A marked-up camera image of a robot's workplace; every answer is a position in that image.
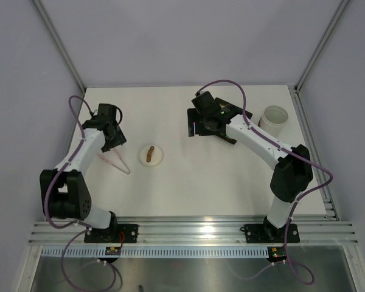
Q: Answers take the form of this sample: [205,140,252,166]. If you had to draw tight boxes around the brown handle on lid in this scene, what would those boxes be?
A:
[146,145,155,163]

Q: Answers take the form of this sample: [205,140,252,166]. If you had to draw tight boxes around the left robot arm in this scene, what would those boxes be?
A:
[40,103,127,243]

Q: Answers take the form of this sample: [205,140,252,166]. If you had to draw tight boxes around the aluminium frame post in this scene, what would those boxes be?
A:
[30,0,86,94]
[294,0,352,94]

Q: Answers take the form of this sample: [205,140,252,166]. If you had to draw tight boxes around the white slotted cable duct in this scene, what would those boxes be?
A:
[41,246,270,258]

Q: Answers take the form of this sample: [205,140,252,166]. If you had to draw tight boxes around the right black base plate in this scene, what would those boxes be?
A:
[240,223,301,244]

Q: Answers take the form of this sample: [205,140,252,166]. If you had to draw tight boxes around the white cylindrical container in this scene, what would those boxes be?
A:
[259,105,289,137]

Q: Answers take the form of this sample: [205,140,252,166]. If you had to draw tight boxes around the right aluminium frame post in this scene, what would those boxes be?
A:
[294,0,352,94]

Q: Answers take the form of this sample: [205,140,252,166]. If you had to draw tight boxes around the left aluminium frame post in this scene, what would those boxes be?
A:
[30,0,86,94]

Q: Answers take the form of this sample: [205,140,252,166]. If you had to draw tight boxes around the dark square teal plate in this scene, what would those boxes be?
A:
[215,97,242,145]

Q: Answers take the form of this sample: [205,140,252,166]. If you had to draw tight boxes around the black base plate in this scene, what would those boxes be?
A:
[84,224,139,244]
[240,223,301,244]

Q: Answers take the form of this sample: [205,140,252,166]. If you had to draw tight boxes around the aluminium rail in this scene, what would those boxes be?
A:
[28,216,358,246]

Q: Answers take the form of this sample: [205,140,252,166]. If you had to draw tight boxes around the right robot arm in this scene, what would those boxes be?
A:
[187,91,313,241]

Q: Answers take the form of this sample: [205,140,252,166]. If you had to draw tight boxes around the white round lid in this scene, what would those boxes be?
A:
[139,145,164,167]

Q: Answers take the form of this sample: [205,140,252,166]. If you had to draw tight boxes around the clear plastic tongs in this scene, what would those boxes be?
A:
[97,148,131,175]

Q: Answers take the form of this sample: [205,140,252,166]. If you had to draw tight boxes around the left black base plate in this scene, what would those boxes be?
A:
[84,224,139,244]

